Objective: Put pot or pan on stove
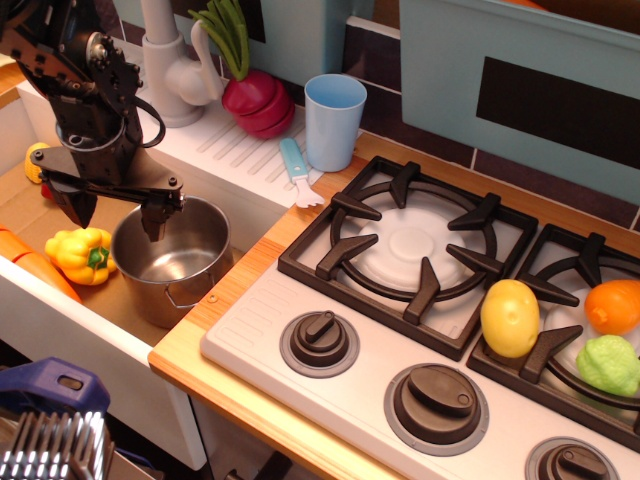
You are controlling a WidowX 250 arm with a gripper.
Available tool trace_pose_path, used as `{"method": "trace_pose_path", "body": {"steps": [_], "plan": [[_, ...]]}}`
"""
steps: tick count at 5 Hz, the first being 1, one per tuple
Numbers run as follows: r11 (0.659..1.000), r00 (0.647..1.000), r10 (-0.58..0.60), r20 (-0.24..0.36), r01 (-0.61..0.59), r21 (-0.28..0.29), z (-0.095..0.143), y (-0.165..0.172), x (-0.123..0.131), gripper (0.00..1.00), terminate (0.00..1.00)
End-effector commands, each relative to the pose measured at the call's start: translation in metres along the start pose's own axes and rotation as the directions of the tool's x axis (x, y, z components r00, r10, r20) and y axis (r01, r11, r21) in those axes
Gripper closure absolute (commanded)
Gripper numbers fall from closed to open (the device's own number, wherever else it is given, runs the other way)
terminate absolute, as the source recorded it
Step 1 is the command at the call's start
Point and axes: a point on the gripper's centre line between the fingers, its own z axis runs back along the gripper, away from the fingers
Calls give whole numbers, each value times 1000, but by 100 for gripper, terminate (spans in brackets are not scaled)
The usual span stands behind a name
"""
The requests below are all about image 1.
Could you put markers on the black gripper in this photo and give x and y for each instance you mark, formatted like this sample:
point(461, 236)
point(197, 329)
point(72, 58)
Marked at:
point(102, 151)

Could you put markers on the stainless steel pot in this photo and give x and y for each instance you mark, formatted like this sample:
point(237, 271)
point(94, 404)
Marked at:
point(169, 277)

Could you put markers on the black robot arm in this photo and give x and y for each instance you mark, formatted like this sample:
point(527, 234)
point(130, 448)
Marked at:
point(69, 60)

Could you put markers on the left stove knob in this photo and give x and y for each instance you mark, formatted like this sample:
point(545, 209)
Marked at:
point(319, 344)

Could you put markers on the stove knob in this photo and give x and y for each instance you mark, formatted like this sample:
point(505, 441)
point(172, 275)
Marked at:
point(436, 410)
point(567, 458)
point(319, 344)

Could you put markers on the silver stove panel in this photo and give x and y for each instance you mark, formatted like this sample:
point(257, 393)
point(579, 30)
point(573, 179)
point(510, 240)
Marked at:
point(247, 342)

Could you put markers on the middle stove knob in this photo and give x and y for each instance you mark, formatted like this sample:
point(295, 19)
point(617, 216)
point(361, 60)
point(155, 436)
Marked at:
point(436, 410)

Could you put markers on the right stove knob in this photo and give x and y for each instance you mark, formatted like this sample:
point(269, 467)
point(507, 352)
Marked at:
point(567, 458)

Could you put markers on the yellow toy bell pepper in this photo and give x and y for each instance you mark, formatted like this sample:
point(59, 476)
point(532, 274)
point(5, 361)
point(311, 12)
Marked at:
point(83, 255)

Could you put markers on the red toy pepper piece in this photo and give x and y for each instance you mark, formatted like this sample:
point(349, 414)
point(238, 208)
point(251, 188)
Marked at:
point(46, 193)

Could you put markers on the yellow toy corn piece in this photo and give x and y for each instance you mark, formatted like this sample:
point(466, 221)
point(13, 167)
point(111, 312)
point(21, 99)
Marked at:
point(32, 170)

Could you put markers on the orange toy carrot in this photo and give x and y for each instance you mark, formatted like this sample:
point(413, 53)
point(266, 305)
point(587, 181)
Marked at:
point(14, 249)

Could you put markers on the grey toy faucet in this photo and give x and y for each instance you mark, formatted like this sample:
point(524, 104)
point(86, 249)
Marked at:
point(180, 87)

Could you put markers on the red toy radish with greens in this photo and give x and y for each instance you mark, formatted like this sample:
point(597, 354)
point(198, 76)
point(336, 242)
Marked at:
point(258, 102)

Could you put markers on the light blue plastic cup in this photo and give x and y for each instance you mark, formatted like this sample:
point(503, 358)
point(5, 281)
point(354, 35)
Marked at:
point(334, 105)

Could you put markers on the silver finned heatsink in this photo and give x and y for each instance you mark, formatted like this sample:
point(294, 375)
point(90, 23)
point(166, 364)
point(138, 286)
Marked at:
point(58, 446)

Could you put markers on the left black burner grate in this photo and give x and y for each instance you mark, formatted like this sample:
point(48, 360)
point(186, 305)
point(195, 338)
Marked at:
point(411, 252)

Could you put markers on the black burner grate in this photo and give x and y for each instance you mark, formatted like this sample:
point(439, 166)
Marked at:
point(558, 264)
point(411, 252)

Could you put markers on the yellow toy potato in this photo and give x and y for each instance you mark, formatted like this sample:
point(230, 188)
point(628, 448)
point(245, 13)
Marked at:
point(510, 318)

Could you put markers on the right black burner grate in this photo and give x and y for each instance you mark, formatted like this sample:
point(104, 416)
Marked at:
point(558, 264)

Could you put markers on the teal cabinet with dark window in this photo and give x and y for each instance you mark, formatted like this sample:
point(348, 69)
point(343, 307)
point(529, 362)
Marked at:
point(546, 91)

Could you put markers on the orange toy fruit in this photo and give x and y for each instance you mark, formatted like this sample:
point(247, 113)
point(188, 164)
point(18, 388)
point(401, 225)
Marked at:
point(613, 307)

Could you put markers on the green toy lettuce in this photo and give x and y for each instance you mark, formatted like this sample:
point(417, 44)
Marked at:
point(610, 364)

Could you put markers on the blue handled toy fork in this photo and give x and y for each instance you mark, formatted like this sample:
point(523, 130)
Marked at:
point(298, 174)

